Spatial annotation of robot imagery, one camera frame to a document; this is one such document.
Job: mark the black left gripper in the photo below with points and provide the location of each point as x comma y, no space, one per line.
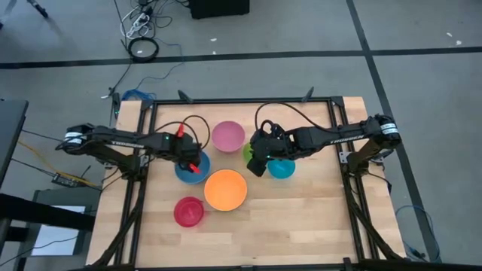
184,148

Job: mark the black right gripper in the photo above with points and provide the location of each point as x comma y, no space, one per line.
275,143

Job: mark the teal bowl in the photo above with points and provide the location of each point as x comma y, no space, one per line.
282,170

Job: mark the blue bowl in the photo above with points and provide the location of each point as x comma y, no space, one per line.
186,177

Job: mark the green bowl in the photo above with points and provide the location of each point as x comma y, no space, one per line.
246,152

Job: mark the pink bowl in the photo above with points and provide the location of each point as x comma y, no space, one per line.
228,136

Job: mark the orange bowl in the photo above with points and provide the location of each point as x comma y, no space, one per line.
225,189

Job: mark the red bowl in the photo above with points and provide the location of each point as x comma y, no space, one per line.
188,212

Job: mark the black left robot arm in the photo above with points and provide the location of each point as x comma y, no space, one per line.
113,137

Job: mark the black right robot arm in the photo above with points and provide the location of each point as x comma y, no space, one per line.
339,135

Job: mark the silver mounting plate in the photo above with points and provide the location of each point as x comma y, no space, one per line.
343,157

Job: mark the black stick device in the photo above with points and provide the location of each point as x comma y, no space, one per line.
116,103

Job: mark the small black electronics box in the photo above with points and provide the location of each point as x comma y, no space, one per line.
66,180

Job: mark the white power strip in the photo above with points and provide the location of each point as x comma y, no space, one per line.
137,20

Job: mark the black equipment case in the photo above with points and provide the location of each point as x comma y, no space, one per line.
218,7

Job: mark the black beam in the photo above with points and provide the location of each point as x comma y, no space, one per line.
45,212

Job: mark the grey stand with white panel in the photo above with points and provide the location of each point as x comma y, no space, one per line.
56,233

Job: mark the black desk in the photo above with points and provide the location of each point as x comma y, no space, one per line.
9,128

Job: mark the black tripod leg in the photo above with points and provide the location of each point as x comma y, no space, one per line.
37,7

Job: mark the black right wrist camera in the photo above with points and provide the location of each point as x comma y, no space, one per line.
258,167

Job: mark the black frame bracket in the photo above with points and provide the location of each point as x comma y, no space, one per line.
185,97
308,95

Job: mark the black aluminium table frame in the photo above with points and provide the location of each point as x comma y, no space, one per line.
241,101

